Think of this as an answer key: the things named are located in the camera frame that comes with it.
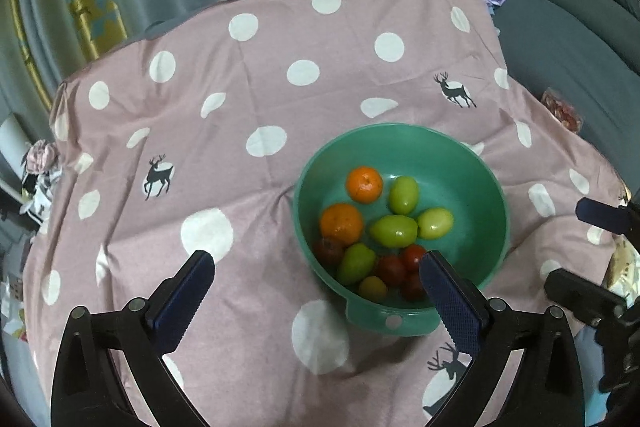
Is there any tan fruit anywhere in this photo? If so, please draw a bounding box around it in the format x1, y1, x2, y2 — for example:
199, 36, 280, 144
358, 275, 388, 303

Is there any green plastic bowl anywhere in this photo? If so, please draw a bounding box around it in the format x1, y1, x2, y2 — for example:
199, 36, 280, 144
293, 124, 510, 337

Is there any red tomato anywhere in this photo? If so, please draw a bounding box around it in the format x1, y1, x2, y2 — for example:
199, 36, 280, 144
374, 255, 407, 288
399, 273, 426, 303
312, 236, 345, 267
399, 244, 427, 273

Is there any large orange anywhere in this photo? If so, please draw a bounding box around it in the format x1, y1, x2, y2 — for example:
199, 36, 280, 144
319, 202, 364, 246

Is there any small orange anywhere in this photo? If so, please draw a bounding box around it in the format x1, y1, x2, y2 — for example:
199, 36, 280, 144
345, 166, 384, 205

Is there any green fruit bowl front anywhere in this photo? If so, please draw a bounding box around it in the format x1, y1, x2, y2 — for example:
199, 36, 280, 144
336, 243, 376, 286

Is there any large green fruit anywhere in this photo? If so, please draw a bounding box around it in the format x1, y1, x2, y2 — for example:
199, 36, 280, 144
368, 215, 419, 249

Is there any white paper roll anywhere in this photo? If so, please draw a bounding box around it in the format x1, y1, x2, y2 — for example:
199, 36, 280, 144
0, 114, 32, 180

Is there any pile of clothes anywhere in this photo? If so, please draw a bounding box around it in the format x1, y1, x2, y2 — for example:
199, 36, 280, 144
20, 140, 63, 227

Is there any grey sofa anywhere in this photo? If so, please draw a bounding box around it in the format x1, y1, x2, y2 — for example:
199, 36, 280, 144
494, 0, 639, 190

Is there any red snack packet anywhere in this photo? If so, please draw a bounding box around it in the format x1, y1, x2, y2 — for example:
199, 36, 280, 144
540, 88, 582, 134

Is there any pink polka dot blanket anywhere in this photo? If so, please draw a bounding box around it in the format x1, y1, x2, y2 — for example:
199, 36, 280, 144
24, 0, 622, 426

